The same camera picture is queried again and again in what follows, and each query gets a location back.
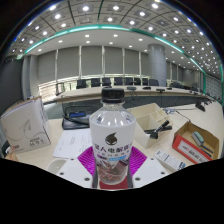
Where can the row of black office chairs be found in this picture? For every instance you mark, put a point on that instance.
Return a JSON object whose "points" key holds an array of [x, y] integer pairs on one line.
{"points": [[118, 81]]}

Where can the small white rectangular box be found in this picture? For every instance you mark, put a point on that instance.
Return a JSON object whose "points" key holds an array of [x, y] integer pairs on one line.
{"points": [[170, 160]]}

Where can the white copy paper carton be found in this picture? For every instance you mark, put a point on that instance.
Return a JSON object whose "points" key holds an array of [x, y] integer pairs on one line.
{"points": [[25, 126]]}

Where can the beige divided organizer box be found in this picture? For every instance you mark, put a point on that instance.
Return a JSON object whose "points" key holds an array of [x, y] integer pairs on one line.
{"points": [[146, 118]]}

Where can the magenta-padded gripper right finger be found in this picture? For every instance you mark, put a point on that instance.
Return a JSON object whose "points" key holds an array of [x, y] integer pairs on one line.
{"points": [[148, 170]]}

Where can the black marker pen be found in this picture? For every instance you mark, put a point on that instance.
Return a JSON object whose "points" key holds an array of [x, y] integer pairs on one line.
{"points": [[159, 129]]}

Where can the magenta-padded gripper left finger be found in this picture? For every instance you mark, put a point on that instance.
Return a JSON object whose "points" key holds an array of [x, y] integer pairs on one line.
{"points": [[75, 171]]}

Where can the white printed paper sheet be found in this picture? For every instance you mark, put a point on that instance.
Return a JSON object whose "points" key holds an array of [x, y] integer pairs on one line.
{"points": [[71, 143]]}

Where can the group of ceiling lights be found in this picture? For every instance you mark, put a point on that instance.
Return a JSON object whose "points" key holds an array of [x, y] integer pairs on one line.
{"points": [[113, 8]]}

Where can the red-edged open cardboard box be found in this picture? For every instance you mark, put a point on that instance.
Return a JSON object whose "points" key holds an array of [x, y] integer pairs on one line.
{"points": [[186, 150]]}

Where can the clear black-capped drink bottle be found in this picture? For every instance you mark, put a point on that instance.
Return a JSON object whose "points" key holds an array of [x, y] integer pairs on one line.
{"points": [[112, 135]]}

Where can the black desk conference console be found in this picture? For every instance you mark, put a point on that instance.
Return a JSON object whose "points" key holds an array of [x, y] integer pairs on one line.
{"points": [[75, 121]]}

